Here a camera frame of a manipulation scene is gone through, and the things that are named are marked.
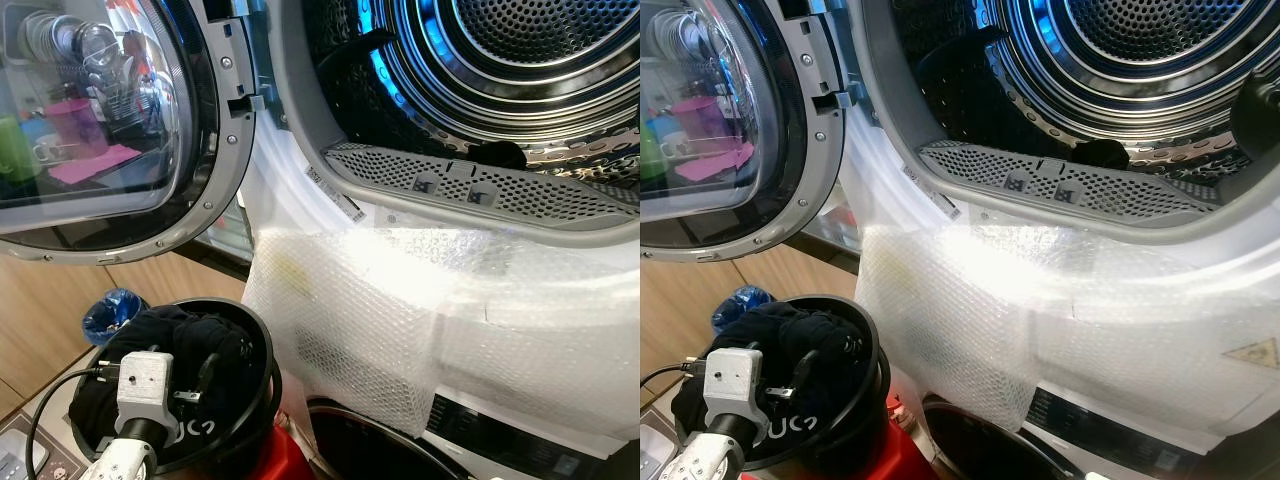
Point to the perforated steel dryer drum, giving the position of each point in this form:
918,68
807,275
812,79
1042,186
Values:
520,100
1130,100

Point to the white washing machine black panel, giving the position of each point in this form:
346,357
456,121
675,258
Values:
1100,430
500,440

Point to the grey perforated lint filter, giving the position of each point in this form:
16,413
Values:
1130,195
540,195

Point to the yellow triangle warning sticker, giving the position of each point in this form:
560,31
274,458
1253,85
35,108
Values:
1260,358

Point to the round glass dryer door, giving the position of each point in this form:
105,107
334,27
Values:
215,150
822,150

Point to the white barcode label strip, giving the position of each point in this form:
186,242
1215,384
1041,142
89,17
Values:
940,200
340,200

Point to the clear bubble wrap sheet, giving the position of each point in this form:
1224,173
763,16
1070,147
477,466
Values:
400,300
1000,300

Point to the black round washer door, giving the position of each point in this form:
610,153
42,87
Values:
970,445
350,450

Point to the bin with blue bag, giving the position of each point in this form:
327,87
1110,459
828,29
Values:
742,305
115,318

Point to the black drum paddle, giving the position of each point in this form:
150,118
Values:
1260,120
350,55
955,65

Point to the red plastic stool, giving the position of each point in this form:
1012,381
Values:
900,450
280,460

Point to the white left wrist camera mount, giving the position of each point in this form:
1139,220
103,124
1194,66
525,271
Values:
735,385
145,385

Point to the black clothes pile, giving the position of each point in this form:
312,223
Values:
830,340
215,335

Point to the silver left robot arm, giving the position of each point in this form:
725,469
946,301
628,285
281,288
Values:
120,460
705,460

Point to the black round laundry bucket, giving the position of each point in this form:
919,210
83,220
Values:
262,370
872,370

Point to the black garment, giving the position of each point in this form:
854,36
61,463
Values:
498,155
1100,155

